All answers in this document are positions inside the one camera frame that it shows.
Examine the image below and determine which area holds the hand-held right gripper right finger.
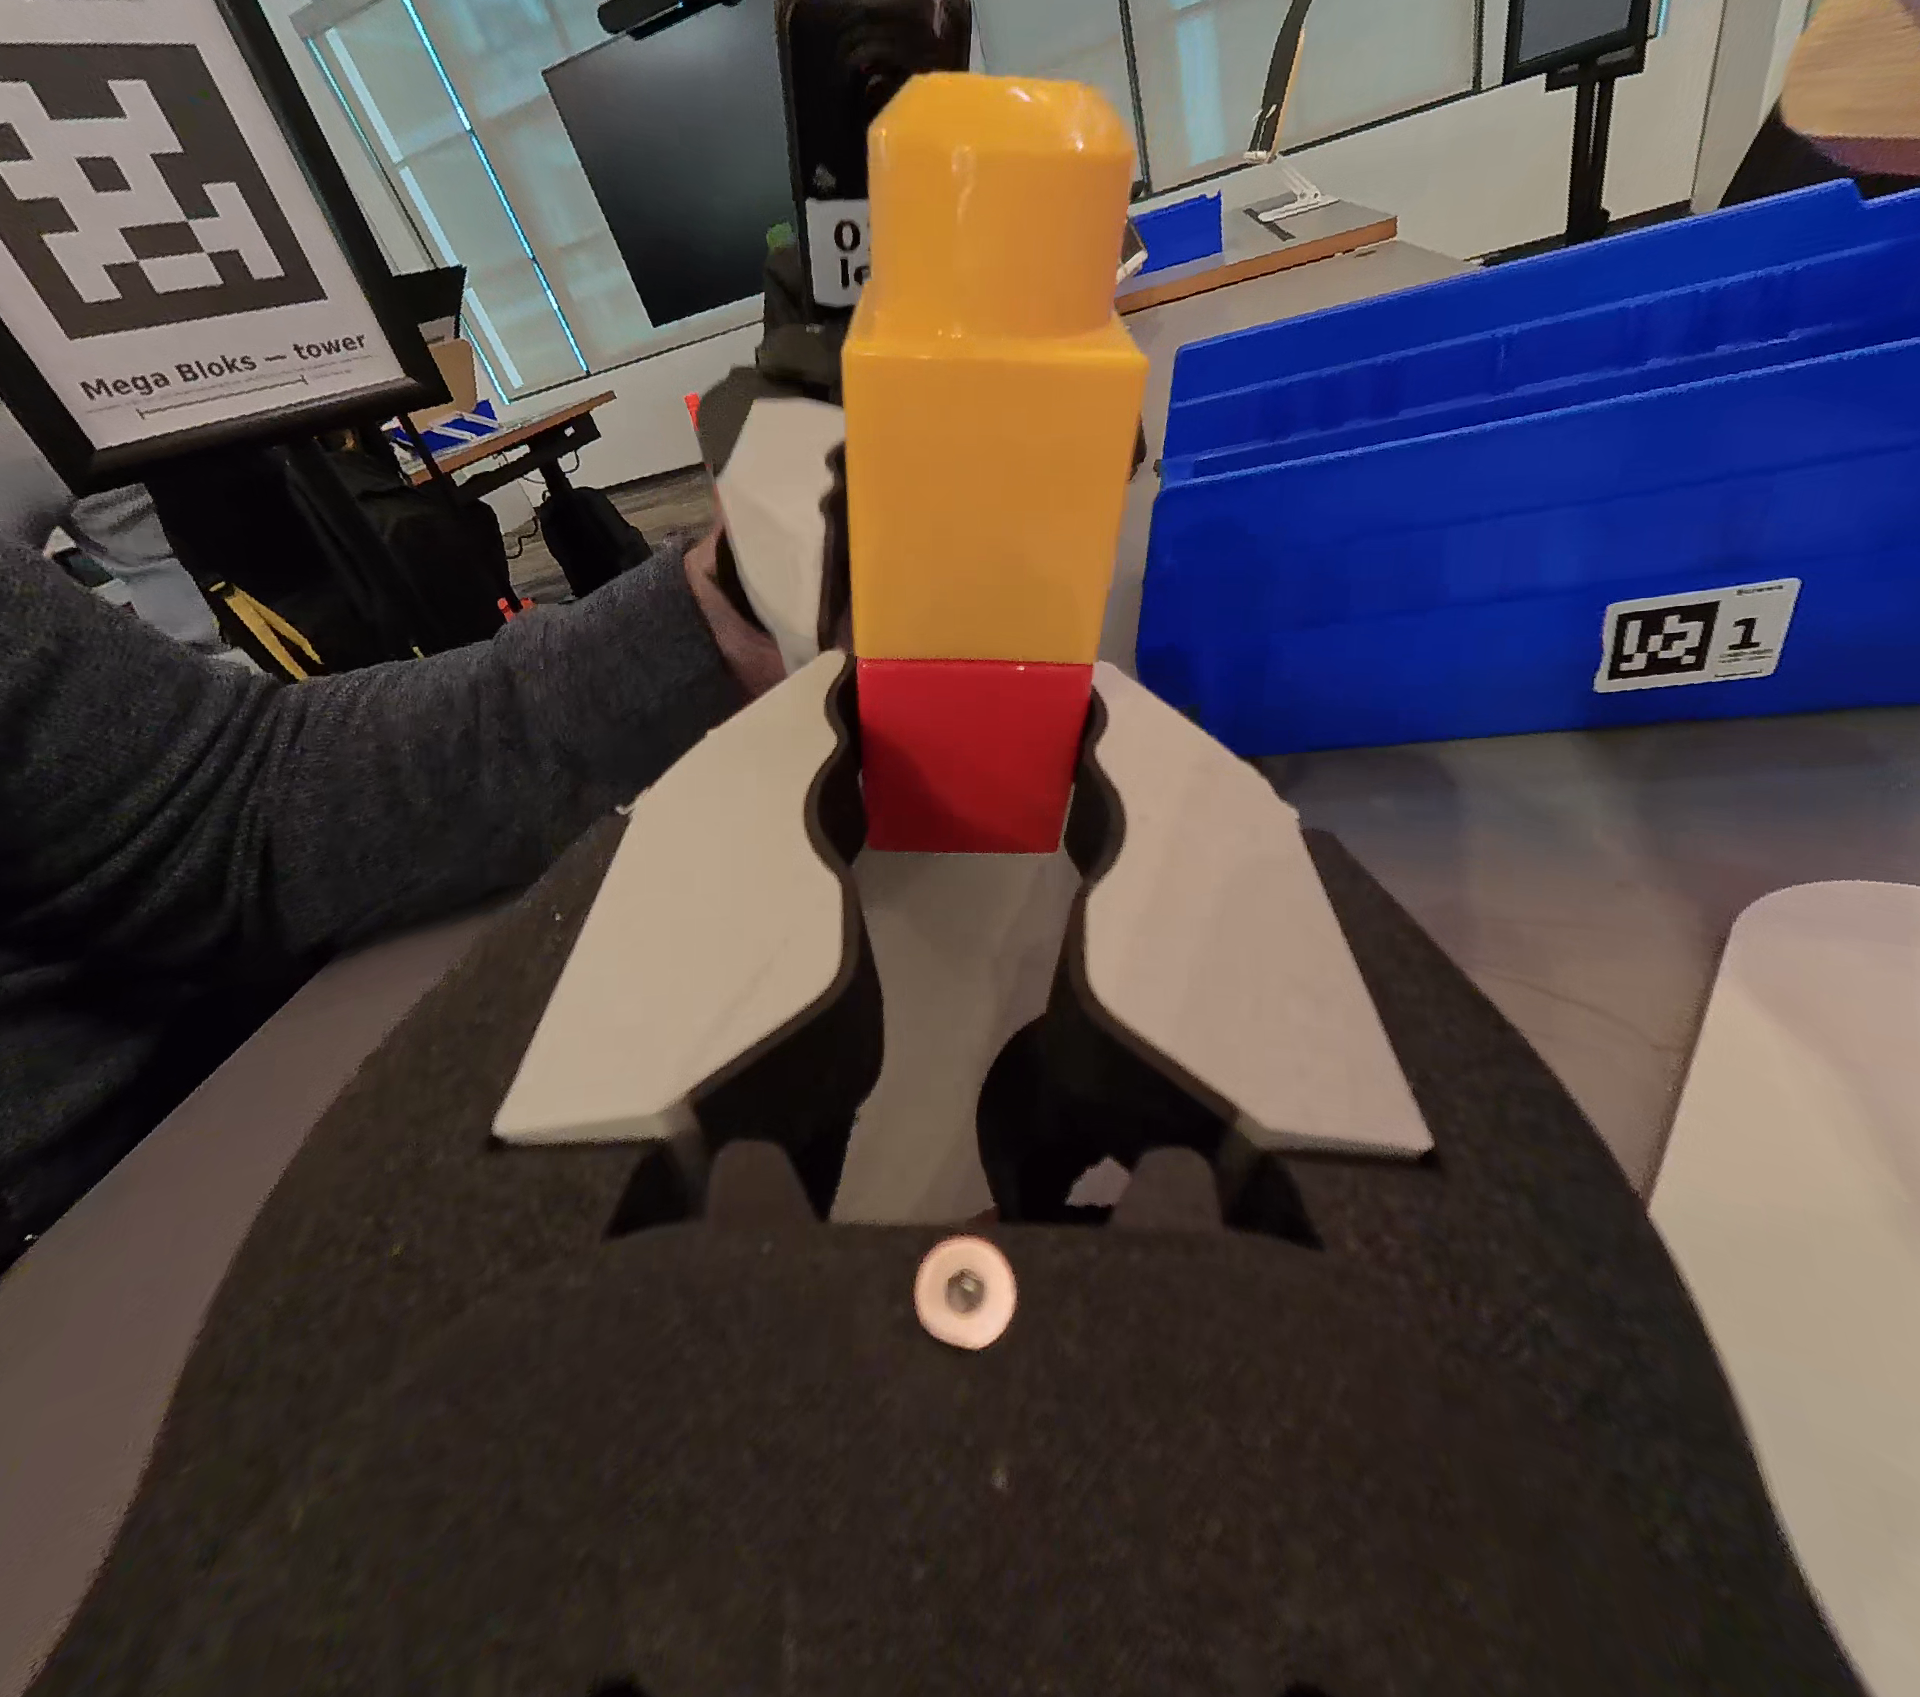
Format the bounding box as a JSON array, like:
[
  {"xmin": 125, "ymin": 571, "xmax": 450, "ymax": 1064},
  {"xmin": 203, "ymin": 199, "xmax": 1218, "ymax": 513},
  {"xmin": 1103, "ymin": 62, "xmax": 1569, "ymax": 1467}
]
[{"xmin": 982, "ymin": 657, "xmax": 1433, "ymax": 1226}]

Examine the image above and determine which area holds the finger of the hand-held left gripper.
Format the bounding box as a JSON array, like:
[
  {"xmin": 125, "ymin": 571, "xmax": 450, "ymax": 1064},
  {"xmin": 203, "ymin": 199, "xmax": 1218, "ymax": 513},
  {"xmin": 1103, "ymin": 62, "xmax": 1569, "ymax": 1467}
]
[{"xmin": 715, "ymin": 400, "xmax": 852, "ymax": 679}]

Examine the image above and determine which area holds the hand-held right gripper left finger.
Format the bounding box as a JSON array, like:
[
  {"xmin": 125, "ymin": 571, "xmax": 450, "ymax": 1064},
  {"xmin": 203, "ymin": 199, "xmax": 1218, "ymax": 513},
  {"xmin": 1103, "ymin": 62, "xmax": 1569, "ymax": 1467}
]
[{"xmin": 491, "ymin": 649, "xmax": 876, "ymax": 1223}]

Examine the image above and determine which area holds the yellow toy block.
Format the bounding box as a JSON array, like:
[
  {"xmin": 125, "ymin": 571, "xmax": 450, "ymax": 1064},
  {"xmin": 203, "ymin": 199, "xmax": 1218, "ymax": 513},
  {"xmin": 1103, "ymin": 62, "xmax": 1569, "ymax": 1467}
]
[{"xmin": 839, "ymin": 73, "xmax": 1153, "ymax": 661}]

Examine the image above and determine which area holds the red toy block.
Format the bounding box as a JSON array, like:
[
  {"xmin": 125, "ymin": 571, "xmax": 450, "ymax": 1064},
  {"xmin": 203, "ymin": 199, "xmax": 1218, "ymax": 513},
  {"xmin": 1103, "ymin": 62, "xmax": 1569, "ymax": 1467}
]
[{"xmin": 857, "ymin": 657, "xmax": 1093, "ymax": 855}]

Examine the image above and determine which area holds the blue plastic bin with tag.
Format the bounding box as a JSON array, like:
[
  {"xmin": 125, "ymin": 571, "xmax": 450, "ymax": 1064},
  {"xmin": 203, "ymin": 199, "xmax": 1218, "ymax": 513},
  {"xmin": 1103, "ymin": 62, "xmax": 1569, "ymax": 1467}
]
[{"xmin": 1133, "ymin": 179, "xmax": 1920, "ymax": 756}]

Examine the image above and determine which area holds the person's left forearm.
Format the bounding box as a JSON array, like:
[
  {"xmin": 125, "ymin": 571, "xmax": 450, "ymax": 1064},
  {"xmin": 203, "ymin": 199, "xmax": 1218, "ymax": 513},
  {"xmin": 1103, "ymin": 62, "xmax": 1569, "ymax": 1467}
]
[{"xmin": 0, "ymin": 535, "xmax": 750, "ymax": 1265}]

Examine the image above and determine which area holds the grey desk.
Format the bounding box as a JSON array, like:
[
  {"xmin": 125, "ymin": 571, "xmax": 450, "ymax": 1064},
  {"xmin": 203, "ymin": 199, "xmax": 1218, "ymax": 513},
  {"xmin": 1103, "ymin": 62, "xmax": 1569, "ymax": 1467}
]
[{"xmin": 0, "ymin": 234, "xmax": 1920, "ymax": 1697}]

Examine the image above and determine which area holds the small wooden side desk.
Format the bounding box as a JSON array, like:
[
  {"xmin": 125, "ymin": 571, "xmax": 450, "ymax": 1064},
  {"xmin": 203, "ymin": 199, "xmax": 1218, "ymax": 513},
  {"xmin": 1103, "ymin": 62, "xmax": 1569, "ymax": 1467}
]
[{"xmin": 387, "ymin": 389, "xmax": 619, "ymax": 486}]

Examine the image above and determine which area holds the wooden background desk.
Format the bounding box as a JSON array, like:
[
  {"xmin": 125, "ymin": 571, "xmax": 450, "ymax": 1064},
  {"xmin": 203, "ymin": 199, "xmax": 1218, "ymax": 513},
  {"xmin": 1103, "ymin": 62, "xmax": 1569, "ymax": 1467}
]
[{"xmin": 1115, "ymin": 199, "xmax": 1399, "ymax": 315}]

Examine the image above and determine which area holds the person's left hand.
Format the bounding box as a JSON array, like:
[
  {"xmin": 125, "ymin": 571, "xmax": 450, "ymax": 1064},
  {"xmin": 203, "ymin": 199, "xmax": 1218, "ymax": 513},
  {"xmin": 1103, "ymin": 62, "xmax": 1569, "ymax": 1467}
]
[{"xmin": 683, "ymin": 533, "xmax": 789, "ymax": 696}]

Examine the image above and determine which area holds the small black backpack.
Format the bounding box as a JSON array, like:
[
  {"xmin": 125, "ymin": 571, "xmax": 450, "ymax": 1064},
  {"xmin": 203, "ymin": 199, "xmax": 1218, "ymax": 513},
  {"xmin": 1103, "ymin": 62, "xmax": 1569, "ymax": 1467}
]
[{"xmin": 538, "ymin": 483, "xmax": 657, "ymax": 601}]

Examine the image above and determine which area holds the large black monitor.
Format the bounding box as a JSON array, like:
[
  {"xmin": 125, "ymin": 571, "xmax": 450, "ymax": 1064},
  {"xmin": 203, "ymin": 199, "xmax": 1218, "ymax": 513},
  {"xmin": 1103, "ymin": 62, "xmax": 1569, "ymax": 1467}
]
[{"xmin": 543, "ymin": 0, "xmax": 945, "ymax": 331}]

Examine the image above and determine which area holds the small blue bin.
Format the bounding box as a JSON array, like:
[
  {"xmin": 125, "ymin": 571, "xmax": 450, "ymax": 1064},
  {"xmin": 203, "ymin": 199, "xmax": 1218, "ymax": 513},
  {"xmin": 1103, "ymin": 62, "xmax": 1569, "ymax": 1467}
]
[{"xmin": 1125, "ymin": 195, "xmax": 1223, "ymax": 265}]

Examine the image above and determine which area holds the large black backpack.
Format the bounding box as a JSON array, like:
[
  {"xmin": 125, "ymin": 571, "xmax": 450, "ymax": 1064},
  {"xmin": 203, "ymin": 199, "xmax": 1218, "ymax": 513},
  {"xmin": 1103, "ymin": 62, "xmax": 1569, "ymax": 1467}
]
[{"xmin": 155, "ymin": 435, "xmax": 523, "ymax": 679}]

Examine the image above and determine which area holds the curved black book stand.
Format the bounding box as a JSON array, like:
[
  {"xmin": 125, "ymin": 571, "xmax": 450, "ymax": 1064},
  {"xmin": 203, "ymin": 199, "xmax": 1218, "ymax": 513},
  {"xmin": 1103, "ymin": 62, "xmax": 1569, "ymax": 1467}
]
[{"xmin": 1243, "ymin": 0, "xmax": 1378, "ymax": 223}]

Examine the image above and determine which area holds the white sign on easel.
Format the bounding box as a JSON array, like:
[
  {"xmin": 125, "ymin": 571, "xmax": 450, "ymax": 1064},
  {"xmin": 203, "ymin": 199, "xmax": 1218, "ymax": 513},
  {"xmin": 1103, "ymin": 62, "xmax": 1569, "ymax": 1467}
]
[{"xmin": 0, "ymin": 0, "xmax": 453, "ymax": 490}]

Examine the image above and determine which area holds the wooden book stand white base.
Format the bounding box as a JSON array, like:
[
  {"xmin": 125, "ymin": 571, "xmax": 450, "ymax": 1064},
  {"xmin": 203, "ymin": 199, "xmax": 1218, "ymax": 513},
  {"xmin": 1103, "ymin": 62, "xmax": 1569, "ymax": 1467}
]
[{"xmin": 1644, "ymin": 0, "xmax": 1920, "ymax": 1697}]

